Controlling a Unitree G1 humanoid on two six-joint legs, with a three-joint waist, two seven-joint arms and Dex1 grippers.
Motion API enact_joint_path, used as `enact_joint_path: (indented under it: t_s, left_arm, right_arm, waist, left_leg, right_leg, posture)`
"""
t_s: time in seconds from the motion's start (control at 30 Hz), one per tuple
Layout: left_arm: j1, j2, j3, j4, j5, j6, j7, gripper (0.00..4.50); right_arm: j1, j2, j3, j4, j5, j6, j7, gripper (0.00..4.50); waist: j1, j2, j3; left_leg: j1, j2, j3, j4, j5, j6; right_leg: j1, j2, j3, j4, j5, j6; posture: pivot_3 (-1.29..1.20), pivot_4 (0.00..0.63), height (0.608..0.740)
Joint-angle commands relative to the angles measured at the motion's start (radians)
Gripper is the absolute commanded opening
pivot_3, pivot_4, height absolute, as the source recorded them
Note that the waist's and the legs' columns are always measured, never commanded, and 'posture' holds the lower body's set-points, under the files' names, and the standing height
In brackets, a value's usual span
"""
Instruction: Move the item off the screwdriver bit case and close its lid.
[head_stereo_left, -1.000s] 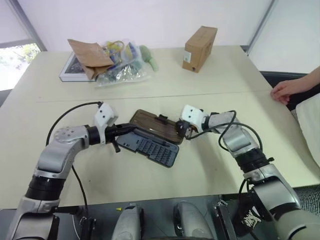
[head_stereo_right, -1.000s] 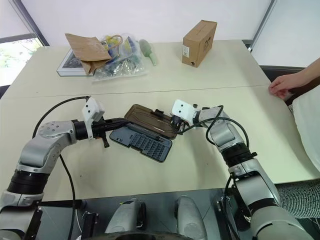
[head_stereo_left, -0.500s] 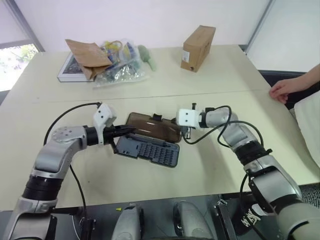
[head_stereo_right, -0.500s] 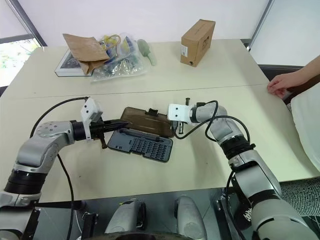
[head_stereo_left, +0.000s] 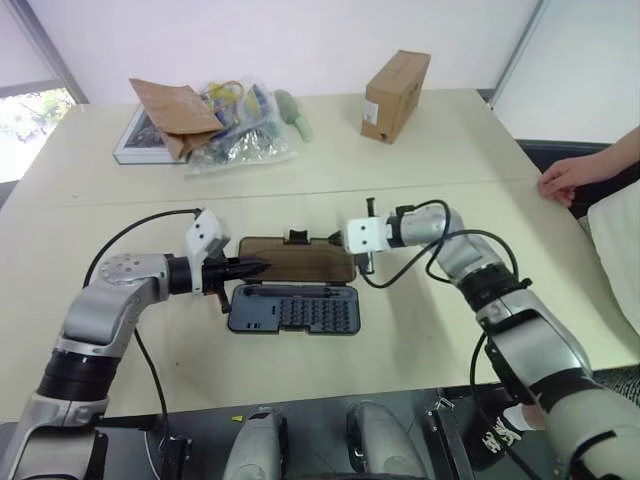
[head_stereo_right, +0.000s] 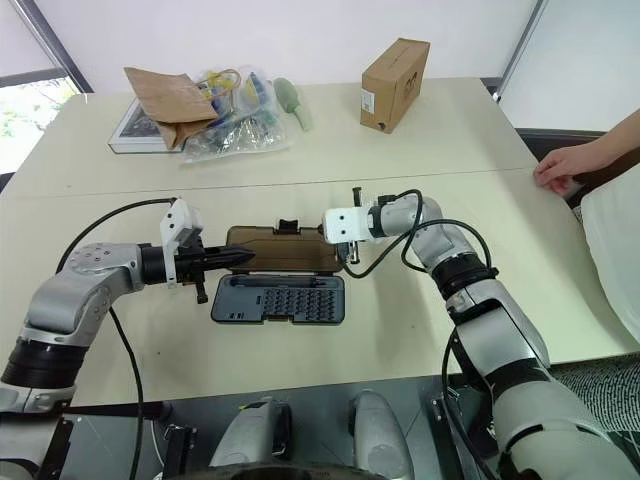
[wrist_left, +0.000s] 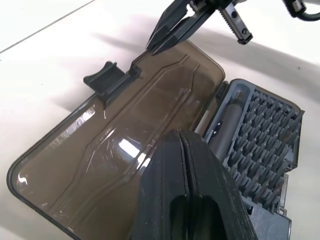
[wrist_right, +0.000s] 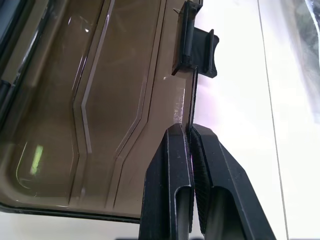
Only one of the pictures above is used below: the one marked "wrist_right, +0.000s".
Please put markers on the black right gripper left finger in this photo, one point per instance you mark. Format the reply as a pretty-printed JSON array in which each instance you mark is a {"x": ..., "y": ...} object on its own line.
[{"x": 165, "y": 190}]

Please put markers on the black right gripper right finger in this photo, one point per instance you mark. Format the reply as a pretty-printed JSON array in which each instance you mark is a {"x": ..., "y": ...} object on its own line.
[{"x": 232, "y": 200}]

